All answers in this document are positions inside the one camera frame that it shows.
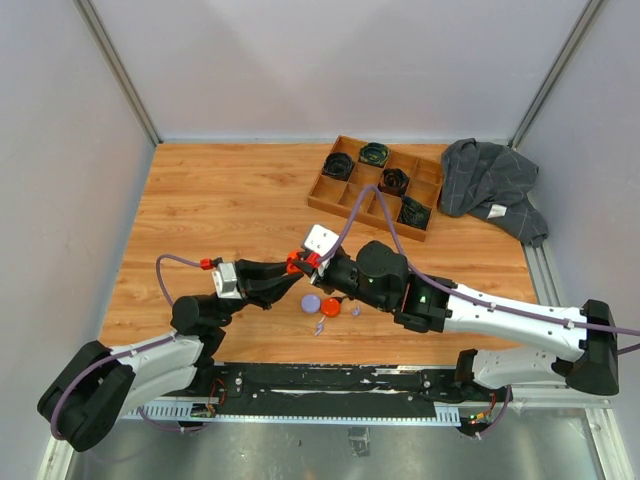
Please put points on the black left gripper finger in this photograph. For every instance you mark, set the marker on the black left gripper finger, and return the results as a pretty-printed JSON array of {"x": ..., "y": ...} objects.
[
  {"x": 268, "y": 292},
  {"x": 251, "y": 270}
]

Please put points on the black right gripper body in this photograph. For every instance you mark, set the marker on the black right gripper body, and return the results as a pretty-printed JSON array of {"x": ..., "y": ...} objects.
[{"x": 340, "y": 275}]

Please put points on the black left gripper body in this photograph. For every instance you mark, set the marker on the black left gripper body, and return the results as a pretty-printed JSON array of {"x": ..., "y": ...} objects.
[{"x": 246, "y": 296}]

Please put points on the purple earbud case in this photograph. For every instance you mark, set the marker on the purple earbud case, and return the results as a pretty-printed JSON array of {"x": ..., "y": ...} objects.
[{"x": 310, "y": 304}]

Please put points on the orange earbud case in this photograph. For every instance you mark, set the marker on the orange earbud case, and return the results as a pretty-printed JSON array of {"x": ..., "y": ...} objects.
[
  {"x": 330, "y": 307},
  {"x": 296, "y": 262}
]

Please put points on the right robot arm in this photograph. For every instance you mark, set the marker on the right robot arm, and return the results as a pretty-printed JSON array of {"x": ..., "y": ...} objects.
[{"x": 576, "y": 345}]

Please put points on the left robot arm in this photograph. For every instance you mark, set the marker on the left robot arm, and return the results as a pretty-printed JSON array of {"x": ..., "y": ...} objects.
[{"x": 100, "y": 384}]

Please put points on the dark green rolled belt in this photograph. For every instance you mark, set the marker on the dark green rolled belt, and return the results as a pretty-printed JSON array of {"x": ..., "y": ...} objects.
[{"x": 413, "y": 213}]

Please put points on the dark red rolled belt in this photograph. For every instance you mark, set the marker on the dark red rolled belt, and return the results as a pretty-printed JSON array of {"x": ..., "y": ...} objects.
[{"x": 394, "y": 181}]

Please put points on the wooden compartment tray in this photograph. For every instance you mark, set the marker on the wooden compartment tray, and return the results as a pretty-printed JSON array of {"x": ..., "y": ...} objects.
[{"x": 422, "y": 164}]

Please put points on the grey crumpled cloth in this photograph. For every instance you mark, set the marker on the grey crumpled cloth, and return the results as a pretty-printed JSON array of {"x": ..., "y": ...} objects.
[{"x": 491, "y": 182}]

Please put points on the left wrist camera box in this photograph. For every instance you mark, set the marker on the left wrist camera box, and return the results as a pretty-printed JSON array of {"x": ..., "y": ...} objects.
[{"x": 225, "y": 281}]

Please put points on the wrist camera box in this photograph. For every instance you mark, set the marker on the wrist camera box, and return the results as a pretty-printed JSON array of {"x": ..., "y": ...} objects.
[
  {"x": 225, "y": 281},
  {"x": 319, "y": 240}
]

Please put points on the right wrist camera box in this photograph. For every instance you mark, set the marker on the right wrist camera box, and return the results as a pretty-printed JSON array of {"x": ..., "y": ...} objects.
[{"x": 319, "y": 240}]

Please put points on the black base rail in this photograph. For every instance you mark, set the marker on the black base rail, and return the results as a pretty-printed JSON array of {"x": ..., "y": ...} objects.
[{"x": 327, "y": 392}]

